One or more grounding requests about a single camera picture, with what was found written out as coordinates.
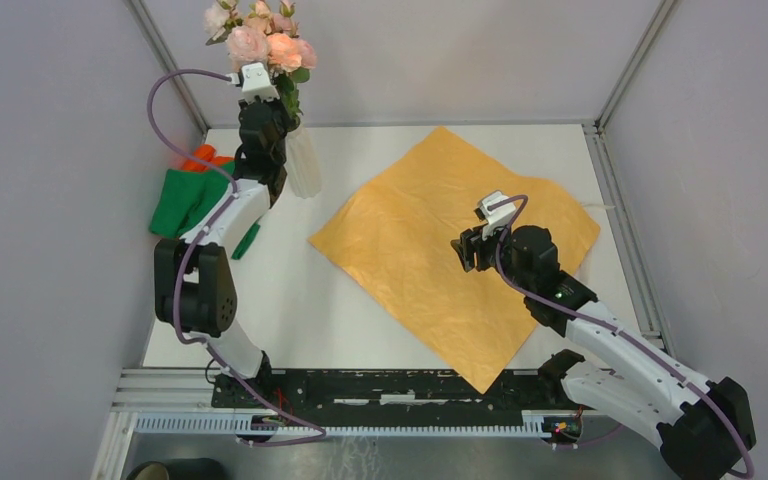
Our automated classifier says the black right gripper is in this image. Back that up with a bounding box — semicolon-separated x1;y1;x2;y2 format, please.
450;216;533;295

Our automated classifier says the orange cloth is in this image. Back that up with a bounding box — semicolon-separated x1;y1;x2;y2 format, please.
179;144;234;173

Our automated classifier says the single artificial flower stem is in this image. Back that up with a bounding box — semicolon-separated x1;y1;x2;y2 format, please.
243;0;274;35

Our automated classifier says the aluminium frame rail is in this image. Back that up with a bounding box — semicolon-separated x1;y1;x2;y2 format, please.
110;368;713;416

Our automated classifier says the pink artificial flower bouquet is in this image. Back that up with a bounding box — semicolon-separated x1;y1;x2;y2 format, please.
203;1;270;69

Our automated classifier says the white slotted cable duct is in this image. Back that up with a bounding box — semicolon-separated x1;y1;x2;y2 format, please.
133;412;552;439

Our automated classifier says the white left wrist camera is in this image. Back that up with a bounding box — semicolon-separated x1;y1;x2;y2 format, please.
228;62;280;103

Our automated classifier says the green cloth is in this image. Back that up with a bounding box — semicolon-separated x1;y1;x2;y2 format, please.
148;169;229;238

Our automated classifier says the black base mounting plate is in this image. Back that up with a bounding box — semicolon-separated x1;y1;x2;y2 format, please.
210;368;605;428

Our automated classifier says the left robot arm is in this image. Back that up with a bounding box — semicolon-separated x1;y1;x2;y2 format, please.
154;97;296;408

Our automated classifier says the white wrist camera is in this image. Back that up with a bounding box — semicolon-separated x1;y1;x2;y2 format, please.
474;190;517;240
228;62;280;103

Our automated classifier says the cream printed ribbon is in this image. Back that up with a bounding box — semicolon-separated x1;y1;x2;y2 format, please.
581;203;616;212

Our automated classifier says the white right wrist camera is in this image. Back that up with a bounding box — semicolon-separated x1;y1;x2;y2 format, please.
474;190;517;240

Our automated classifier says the white ribbed vase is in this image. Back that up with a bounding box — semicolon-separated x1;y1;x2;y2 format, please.
285;124;322;199

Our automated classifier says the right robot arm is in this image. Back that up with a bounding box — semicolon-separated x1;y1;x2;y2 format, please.
451;226;757;479

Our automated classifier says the orange wrapping paper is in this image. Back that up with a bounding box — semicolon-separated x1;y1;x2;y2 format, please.
310;126;600;392

